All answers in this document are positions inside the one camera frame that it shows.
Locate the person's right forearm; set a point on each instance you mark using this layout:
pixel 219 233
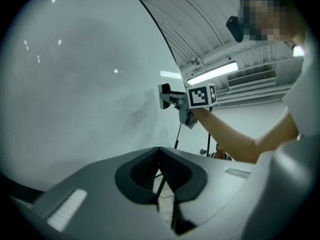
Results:
pixel 237 136

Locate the person's head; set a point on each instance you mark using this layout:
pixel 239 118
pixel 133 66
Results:
pixel 272 11

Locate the person's light printed shirt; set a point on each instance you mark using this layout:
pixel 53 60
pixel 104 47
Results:
pixel 295 159

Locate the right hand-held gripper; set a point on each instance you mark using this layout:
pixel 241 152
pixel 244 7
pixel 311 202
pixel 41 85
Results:
pixel 200 96

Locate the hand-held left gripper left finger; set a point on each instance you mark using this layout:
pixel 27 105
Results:
pixel 95 201

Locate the white whiteboard on black stand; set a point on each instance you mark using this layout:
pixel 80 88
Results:
pixel 75 84

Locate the black head camera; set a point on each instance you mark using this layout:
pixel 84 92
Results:
pixel 235 29

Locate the long ceiling light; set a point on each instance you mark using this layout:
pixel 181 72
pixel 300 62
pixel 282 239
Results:
pixel 212 72

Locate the black whiteboard eraser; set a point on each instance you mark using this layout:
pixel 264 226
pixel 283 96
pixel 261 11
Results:
pixel 165 87

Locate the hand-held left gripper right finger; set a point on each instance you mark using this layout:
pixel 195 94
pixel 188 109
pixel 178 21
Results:
pixel 220 191

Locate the white air vent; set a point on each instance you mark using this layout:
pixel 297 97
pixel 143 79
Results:
pixel 251 79

